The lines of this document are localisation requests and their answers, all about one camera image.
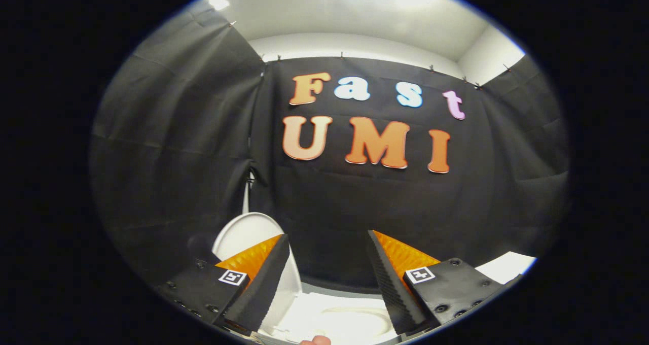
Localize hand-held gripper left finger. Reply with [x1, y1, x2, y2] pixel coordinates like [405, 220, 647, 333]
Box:
[155, 233, 291, 335]

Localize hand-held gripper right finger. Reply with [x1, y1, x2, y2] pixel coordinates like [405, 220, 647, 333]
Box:
[366, 230, 523, 335]

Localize white toilet bowl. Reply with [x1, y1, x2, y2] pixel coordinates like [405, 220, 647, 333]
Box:
[256, 291, 402, 345]

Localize black backdrop cloth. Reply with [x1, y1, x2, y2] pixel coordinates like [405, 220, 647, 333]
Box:
[89, 0, 572, 291]

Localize white cabinet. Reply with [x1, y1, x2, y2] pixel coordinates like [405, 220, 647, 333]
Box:
[476, 251, 537, 285]

